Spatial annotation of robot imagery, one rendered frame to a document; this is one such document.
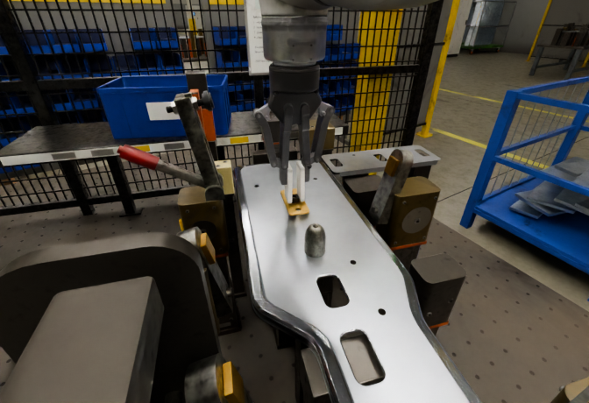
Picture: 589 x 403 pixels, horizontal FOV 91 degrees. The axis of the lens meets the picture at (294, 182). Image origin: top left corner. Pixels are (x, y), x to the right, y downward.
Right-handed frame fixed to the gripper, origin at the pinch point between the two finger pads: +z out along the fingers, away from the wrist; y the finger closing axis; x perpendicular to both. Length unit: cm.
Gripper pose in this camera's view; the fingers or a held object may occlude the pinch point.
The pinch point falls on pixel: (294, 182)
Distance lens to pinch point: 52.6
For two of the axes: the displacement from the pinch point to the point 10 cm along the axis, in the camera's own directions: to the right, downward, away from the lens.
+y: 9.7, -1.2, 2.1
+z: 0.0, 8.7, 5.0
